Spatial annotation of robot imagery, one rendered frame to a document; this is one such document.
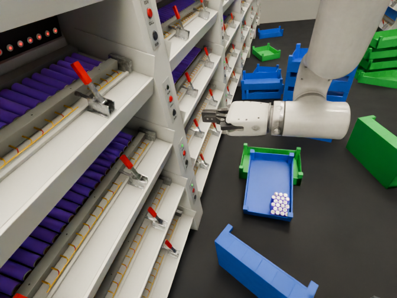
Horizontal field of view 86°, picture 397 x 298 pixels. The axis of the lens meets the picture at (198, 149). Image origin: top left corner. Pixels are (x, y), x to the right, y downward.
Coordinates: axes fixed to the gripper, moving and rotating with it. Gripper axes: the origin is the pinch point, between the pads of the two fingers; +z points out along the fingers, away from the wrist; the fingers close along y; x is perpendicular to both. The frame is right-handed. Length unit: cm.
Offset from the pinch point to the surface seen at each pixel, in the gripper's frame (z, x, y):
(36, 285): 17.0, -2.9, -44.8
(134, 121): 20.5, 0.4, -4.9
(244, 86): 6, -46, 113
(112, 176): 17.2, -2.0, -22.8
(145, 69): 12.2, 15.0, -4.9
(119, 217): 12.8, -6.3, -29.8
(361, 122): -58, -40, 58
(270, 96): -14, -55, 114
